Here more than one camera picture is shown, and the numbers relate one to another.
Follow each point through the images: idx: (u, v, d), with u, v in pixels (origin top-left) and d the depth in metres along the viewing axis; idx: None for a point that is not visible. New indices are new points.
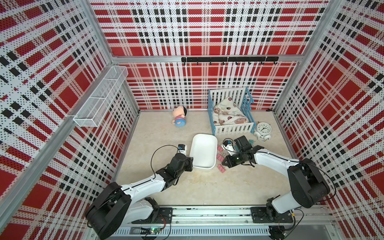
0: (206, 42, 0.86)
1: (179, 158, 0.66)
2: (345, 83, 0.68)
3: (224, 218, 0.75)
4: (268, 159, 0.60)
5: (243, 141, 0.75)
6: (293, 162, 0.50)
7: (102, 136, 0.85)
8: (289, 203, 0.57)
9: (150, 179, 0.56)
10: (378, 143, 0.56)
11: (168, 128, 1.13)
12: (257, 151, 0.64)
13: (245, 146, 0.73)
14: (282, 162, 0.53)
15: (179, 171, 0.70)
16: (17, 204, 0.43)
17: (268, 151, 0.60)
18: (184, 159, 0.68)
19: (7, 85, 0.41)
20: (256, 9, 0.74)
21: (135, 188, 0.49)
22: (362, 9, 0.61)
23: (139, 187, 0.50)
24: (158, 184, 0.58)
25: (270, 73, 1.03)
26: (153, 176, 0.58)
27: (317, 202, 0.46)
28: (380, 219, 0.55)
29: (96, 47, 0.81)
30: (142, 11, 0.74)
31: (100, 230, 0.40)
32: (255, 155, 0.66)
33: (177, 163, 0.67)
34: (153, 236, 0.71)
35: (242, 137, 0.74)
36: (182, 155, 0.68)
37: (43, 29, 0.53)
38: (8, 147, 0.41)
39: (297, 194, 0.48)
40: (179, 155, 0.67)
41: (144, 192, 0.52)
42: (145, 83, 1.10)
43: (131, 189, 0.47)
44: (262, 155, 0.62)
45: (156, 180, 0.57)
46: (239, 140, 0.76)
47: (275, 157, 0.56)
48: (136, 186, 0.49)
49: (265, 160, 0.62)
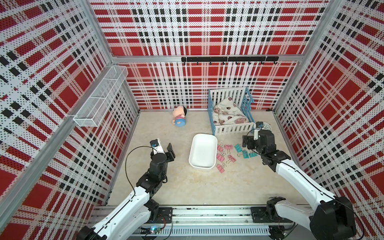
0: (206, 42, 0.86)
1: (158, 162, 0.59)
2: (345, 83, 0.68)
3: (224, 218, 0.75)
4: (294, 179, 0.52)
5: (270, 141, 0.62)
6: (326, 196, 0.43)
7: (102, 136, 0.85)
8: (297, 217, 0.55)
9: (129, 199, 0.52)
10: (378, 143, 0.56)
11: (168, 128, 1.13)
12: (282, 161, 0.56)
13: (269, 143, 0.62)
14: (312, 190, 0.45)
15: (164, 171, 0.65)
16: (17, 204, 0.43)
17: (295, 167, 0.52)
18: (163, 161, 0.60)
19: (7, 85, 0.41)
20: (256, 9, 0.74)
21: (112, 221, 0.45)
22: (362, 9, 0.61)
23: (116, 218, 0.46)
24: (140, 198, 0.53)
25: (270, 73, 1.03)
26: (133, 193, 0.54)
27: None
28: (380, 219, 0.55)
29: (96, 47, 0.81)
30: (142, 11, 0.74)
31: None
32: (280, 166, 0.57)
33: (157, 166, 0.60)
34: (153, 235, 0.71)
35: (270, 135, 0.61)
36: (161, 158, 0.60)
37: (43, 29, 0.53)
38: (8, 147, 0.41)
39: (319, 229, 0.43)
40: (157, 159, 0.60)
41: (125, 219, 0.48)
42: (145, 83, 1.10)
43: (106, 226, 0.44)
44: (288, 171, 0.54)
45: (136, 196, 0.53)
46: (267, 135, 0.63)
47: (304, 179, 0.48)
48: (113, 218, 0.46)
49: (291, 177, 0.53)
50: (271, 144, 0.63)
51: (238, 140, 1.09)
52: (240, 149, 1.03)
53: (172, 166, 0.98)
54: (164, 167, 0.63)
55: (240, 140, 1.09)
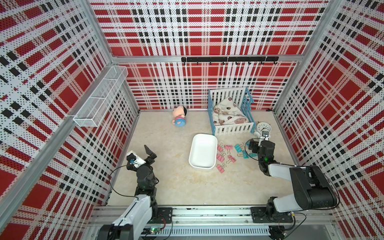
0: (206, 42, 0.86)
1: (144, 177, 0.62)
2: (345, 83, 0.68)
3: (224, 218, 0.75)
4: (277, 168, 0.64)
5: (269, 151, 0.72)
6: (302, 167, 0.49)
7: (102, 136, 0.85)
8: (290, 203, 0.57)
9: (135, 201, 0.56)
10: (378, 143, 0.56)
11: (168, 128, 1.13)
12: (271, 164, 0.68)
13: (267, 154, 0.73)
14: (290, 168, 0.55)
15: (154, 178, 0.69)
16: (17, 203, 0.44)
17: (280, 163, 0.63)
18: (148, 172, 0.63)
19: (7, 85, 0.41)
20: (256, 9, 0.74)
21: (128, 215, 0.48)
22: (362, 9, 0.61)
23: (131, 212, 0.50)
24: (143, 201, 0.57)
25: (270, 73, 1.03)
26: (136, 197, 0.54)
27: (317, 203, 0.44)
28: (379, 219, 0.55)
29: (96, 47, 0.81)
30: (142, 11, 0.74)
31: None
32: (270, 167, 0.69)
33: (146, 180, 0.62)
34: (153, 235, 0.71)
35: (270, 148, 0.71)
36: (146, 172, 0.63)
37: (43, 29, 0.53)
38: (8, 147, 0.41)
39: (297, 194, 0.49)
40: (142, 174, 0.63)
41: (138, 216, 0.51)
42: (145, 83, 1.10)
43: (125, 218, 0.47)
44: (274, 167, 0.66)
45: (140, 198, 0.58)
46: (266, 148, 0.73)
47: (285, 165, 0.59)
48: (129, 213, 0.49)
49: (276, 170, 0.65)
50: (268, 154, 0.73)
51: (238, 140, 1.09)
52: (240, 149, 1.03)
53: (172, 165, 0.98)
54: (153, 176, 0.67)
55: (240, 140, 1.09)
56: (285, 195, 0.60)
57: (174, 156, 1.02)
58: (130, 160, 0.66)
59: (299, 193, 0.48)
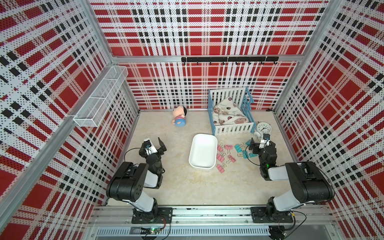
0: (206, 42, 0.86)
1: (154, 162, 0.69)
2: (345, 83, 0.68)
3: (224, 218, 0.75)
4: (277, 171, 0.66)
5: (272, 158, 0.72)
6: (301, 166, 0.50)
7: (102, 136, 0.85)
8: (289, 200, 0.58)
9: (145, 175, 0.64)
10: (377, 143, 0.56)
11: (168, 128, 1.13)
12: (271, 168, 0.69)
13: (269, 160, 0.73)
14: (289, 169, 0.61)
15: (160, 166, 0.74)
16: (17, 203, 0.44)
17: None
18: (156, 158, 0.70)
19: (7, 85, 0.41)
20: (256, 9, 0.74)
21: None
22: (362, 9, 0.61)
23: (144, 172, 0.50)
24: (153, 176, 0.64)
25: (270, 73, 1.03)
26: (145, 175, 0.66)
27: (313, 195, 0.45)
28: (380, 219, 0.55)
29: (96, 47, 0.81)
30: (142, 11, 0.74)
31: (130, 194, 0.46)
32: (270, 171, 0.70)
33: (154, 167, 0.70)
34: (153, 236, 0.71)
35: (273, 155, 0.70)
36: (154, 160, 0.69)
37: (43, 29, 0.53)
38: (8, 147, 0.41)
39: (295, 188, 0.50)
40: (151, 161, 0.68)
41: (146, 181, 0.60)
42: (145, 83, 1.10)
43: None
44: (274, 171, 0.67)
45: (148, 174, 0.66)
46: (269, 155, 0.73)
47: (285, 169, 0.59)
48: None
49: (276, 174, 0.66)
50: (270, 161, 0.73)
51: (238, 140, 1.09)
52: (240, 149, 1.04)
53: (172, 166, 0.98)
54: (158, 163, 0.71)
55: (240, 140, 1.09)
56: (283, 194, 0.61)
57: (174, 156, 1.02)
58: (145, 145, 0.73)
59: (296, 187, 0.49)
